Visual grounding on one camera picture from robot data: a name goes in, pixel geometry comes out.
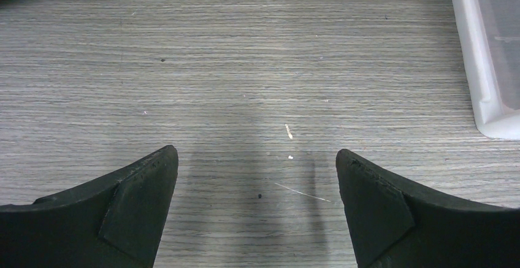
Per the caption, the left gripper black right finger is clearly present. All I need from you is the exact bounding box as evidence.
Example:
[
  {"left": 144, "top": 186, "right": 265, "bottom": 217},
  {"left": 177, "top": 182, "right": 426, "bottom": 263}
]
[{"left": 335, "top": 149, "right": 519, "bottom": 267}]

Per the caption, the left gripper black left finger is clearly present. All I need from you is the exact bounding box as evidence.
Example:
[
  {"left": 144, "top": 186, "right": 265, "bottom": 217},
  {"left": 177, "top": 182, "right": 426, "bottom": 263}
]
[{"left": 1, "top": 145, "right": 178, "bottom": 267}]

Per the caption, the white plastic drawer organizer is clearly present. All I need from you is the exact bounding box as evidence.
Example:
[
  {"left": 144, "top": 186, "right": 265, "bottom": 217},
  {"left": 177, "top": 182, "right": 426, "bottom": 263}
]
[{"left": 452, "top": 0, "right": 519, "bottom": 140}]

